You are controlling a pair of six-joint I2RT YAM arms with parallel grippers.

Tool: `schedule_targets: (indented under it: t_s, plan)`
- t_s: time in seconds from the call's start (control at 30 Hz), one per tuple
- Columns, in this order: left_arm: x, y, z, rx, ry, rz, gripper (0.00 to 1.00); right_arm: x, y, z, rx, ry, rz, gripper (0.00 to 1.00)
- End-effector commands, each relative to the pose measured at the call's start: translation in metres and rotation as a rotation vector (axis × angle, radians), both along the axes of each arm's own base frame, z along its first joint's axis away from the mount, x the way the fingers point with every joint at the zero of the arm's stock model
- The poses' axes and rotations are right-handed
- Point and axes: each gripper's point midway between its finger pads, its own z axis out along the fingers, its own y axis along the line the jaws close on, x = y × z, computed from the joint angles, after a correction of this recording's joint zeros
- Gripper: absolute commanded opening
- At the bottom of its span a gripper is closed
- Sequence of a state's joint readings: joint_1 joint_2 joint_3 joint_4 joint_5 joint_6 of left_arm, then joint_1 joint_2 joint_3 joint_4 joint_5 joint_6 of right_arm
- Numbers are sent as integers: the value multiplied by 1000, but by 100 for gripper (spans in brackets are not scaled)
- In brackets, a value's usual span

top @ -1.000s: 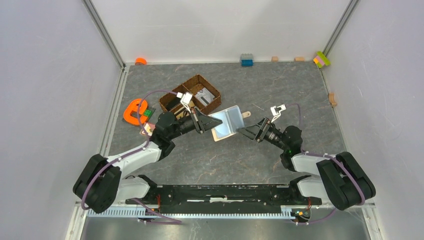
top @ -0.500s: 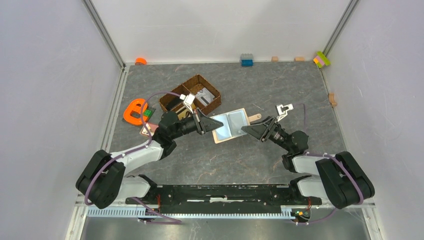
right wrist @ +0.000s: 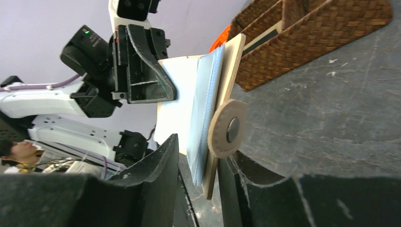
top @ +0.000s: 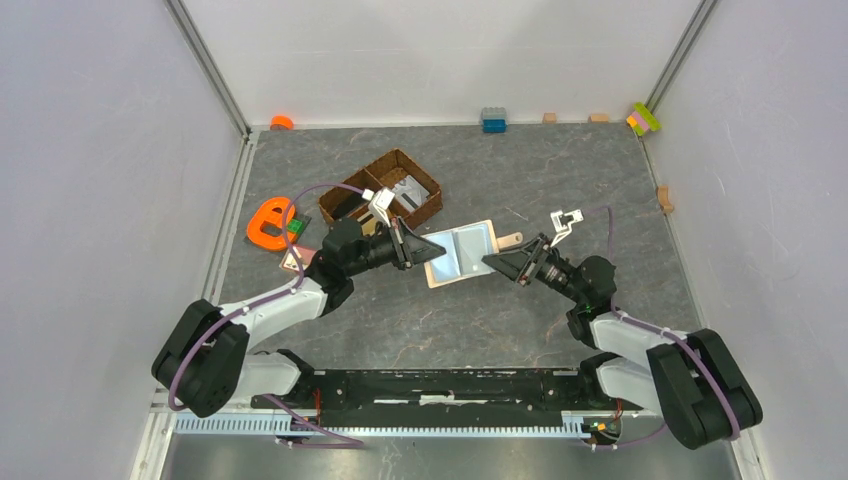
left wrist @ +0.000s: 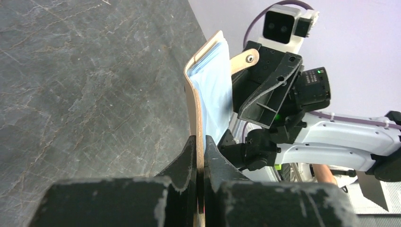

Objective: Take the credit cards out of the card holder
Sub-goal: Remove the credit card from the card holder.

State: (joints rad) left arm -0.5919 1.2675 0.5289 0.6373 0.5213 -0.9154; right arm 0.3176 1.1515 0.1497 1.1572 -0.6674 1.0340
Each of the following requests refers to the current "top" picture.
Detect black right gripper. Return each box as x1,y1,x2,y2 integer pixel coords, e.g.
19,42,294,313
481,232,585,305

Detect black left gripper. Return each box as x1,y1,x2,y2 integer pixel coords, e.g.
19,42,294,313
345,216,445,277

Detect woven wicker divided basket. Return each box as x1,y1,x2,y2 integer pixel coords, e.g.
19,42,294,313
318,148,443,229

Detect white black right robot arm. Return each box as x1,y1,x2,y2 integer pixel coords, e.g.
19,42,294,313
482,235,764,450

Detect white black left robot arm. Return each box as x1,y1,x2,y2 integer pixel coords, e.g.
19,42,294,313
151,218,446,418

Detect silver white card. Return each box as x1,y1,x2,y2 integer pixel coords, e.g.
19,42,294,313
391,175,430,212

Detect pink triangle picture card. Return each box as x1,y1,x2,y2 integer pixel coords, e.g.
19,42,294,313
279,245,316,273

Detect small green brick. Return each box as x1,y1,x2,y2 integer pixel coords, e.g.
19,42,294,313
286,216,311,235

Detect blue toy brick stack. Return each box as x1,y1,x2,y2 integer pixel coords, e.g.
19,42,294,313
480,107,508,134

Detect orange plastic letter toy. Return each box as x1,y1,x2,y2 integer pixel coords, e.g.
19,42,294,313
246,197,296,252

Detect curved wooden block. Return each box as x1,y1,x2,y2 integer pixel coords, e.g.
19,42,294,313
656,185,675,215

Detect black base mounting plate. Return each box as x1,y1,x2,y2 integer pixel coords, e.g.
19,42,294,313
281,368,636,428

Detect orange round cap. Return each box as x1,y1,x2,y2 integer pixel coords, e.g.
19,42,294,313
269,115,294,130

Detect green pink yellow brick stack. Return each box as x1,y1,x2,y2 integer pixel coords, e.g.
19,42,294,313
626,102,662,137

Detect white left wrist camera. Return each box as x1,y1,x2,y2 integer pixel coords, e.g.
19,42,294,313
361,187,395,226

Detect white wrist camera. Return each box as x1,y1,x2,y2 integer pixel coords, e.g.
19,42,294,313
361,187,395,226
550,209,584,247

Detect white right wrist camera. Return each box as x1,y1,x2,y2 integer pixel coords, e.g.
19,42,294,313
550,209,584,247

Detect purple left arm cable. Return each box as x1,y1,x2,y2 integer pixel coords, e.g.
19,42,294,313
166,184,372,451

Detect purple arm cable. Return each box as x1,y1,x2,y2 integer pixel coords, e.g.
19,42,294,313
580,205,742,453
166,184,372,451

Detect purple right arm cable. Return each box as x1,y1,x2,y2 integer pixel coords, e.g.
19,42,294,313
580,205,742,453

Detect aluminium frame rail right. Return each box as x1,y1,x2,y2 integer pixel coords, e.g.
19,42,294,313
645,0,720,112

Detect aluminium frame rail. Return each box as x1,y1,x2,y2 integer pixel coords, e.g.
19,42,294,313
645,0,720,112
164,0,252,138

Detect aluminium frame rail left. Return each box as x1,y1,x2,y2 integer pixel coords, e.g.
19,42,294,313
164,0,252,138

